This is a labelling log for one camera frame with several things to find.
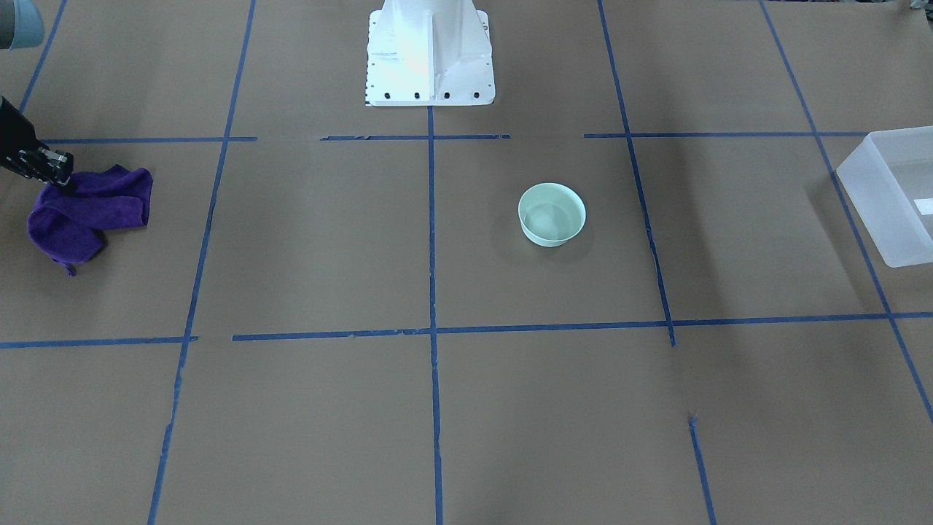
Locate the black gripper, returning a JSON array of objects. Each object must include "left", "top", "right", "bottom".
[{"left": 1, "top": 97, "right": 74, "bottom": 188}]

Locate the purple cloth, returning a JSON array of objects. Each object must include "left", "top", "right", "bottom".
[{"left": 26, "top": 164, "right": 154, "bottom": 278}]

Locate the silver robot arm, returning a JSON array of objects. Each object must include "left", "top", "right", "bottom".
[{"left": 1, "top": 1, "right": 74, "bottom": 188}]

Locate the light green bowl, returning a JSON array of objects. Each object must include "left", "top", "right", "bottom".
[{"left": 518, "top": 182, "right": 587, "bottom": 248}]

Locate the translucent white plastic bin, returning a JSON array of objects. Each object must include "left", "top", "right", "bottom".
[{"left": 836, "top": 125, "right": 932, "bottom": 267}]

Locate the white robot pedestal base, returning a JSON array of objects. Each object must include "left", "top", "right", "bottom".
[{"left": 364, "top": 1, "right": 496, "bottom": 107}]

